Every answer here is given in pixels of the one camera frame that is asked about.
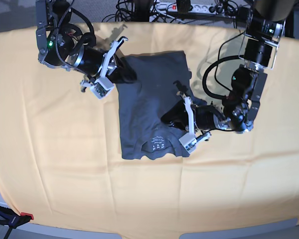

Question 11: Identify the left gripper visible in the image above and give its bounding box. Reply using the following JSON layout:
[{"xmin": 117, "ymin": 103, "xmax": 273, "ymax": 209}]
[{"xmin": 173, "ymin": 80, "xmax": 222, "ymax": 142}]

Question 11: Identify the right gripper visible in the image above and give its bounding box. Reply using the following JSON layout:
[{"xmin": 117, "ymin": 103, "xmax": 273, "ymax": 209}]
[{"xmin": 74, "ymin": 36, "xmax": 128, "ymax": 93}]

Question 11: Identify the blue-grey T-shirt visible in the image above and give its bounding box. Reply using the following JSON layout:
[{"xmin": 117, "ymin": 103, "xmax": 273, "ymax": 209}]
[{"xmin": 117, "ymin": 51, "xmax": 201, "ymax": 160}]

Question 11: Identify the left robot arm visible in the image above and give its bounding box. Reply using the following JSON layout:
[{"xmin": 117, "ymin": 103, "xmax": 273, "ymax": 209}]
[{"xmin": 161, "ymin": 0, "xmax": 295, "ymax": 146}]

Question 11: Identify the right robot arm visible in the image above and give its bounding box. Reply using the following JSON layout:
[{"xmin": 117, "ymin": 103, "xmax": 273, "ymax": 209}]
[{"xmin": 35, "ymin": 0, "xmax": 136, "ymax": 99}]

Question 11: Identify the white power strip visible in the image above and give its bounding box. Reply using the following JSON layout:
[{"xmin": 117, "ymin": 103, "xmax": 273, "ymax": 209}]
[{"xmin": 155, "ymin": 1, "xmax": 225, "ymax": 15}]

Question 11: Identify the yellow table cloth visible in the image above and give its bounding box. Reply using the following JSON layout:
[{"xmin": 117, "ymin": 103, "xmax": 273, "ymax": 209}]
[{"xmin": 0, "ymin": 27, "xmax": 299, "ymax": 239}]

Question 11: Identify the blue red bar clamp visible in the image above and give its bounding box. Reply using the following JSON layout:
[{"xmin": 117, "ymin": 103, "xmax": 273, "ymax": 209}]
[{"xmin": 0, "ymin": 206, "xmax": 34, "ymax": 239}]

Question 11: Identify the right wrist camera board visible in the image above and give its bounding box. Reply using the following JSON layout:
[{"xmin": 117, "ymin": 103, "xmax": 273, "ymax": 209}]
[{"xmin": 90, "ymin": 77, "xmax": 114, "ymax": 99}]

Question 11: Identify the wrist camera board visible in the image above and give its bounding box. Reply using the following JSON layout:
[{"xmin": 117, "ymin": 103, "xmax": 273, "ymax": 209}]
[
  {"xmin": 90, "ymin": 77, "xmax": 114, "ymax": 99},
  {"xmin": 179, "ymin": 132, "xmax": 197, "ymax": 154}
]

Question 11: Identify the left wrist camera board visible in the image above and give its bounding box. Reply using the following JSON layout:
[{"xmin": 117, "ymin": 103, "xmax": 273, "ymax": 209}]
[{"xmin": 179, "ymin": 132, "xmax": 197, "ymax": 154}]

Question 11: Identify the black cable bundle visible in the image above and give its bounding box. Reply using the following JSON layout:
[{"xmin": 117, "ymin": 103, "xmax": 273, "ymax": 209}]
[{"xmin": 102, "ymin": 0, "xmax": 190, "ymax": 24}]

